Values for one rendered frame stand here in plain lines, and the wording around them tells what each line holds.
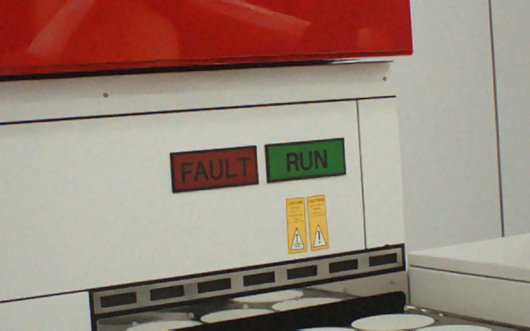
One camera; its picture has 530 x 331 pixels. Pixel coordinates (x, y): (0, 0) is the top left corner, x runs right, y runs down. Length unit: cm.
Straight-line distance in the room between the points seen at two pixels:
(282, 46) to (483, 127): 225
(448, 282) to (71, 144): 51
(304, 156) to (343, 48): 14
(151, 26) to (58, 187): 21
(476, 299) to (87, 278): 48
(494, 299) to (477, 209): 217
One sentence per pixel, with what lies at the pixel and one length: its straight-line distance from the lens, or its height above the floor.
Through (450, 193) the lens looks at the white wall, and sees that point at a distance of 356.
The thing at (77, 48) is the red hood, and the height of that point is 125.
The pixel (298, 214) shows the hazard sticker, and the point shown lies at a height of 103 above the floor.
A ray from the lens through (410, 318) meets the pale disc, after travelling 148.
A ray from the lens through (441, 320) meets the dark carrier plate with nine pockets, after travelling 145.
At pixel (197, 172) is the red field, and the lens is 142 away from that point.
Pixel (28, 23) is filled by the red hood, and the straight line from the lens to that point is 129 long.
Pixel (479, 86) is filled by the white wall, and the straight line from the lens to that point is 363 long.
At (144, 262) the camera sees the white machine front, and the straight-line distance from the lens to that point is 140.
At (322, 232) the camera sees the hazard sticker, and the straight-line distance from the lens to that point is 152.
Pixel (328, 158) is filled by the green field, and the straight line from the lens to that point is 151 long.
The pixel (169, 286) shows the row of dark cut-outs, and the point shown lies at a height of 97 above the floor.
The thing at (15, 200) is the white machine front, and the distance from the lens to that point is 133.
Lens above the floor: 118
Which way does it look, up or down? 3 degrees down
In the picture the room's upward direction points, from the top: 4 degrees counter-clockwise
